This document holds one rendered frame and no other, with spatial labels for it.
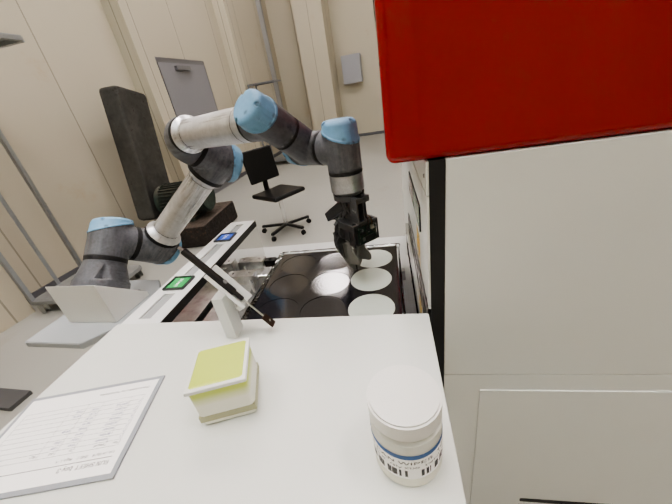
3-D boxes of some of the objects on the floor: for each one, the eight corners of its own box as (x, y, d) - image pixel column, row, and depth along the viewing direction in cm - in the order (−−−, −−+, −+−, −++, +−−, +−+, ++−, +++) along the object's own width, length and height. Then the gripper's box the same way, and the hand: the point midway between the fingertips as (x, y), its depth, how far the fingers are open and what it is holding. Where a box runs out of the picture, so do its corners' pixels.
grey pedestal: (96, 499, 127) (-48, 355, 89) (166, 403, 165) (86, 273, 127) (203, 520, 115) (88, 362, 77) (253, 411, 152) (192, 269, 115)
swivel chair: (317, 219, 373) (301, 140, 331) (303, 240, 323) (282, 150, 281) (272, 222, 388) (252, 146, 346) (252, 243, 338) (226, 158, 296)
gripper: (344, 201, 64) (357, 286, 74) (378, 189, 68) (385, 271, 78) (323, 194, 71) (337, 273, 80) (355, 184, 75) (364, 260, 84)
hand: (354, 264), depth 81 cm, fingers closed
